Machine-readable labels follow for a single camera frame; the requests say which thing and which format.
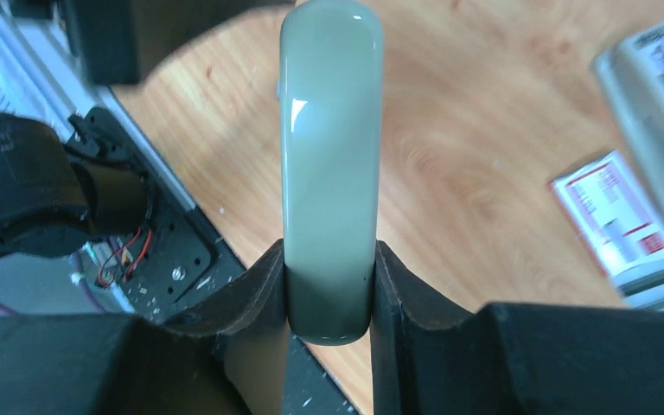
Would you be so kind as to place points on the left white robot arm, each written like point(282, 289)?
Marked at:
point(54, 198)

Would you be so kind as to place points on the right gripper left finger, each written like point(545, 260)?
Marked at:
point(105, 364)

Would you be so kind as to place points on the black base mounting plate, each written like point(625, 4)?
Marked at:
point(178, 271)

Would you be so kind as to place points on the red white staple box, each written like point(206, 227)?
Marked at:
point(614, 216)

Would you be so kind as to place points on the grey-green stapler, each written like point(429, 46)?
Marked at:
point(330, 91)

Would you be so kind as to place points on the aluminium frame rail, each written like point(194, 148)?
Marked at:
point(39, 79)

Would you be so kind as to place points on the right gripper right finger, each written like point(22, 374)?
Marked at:
point(431, 356)

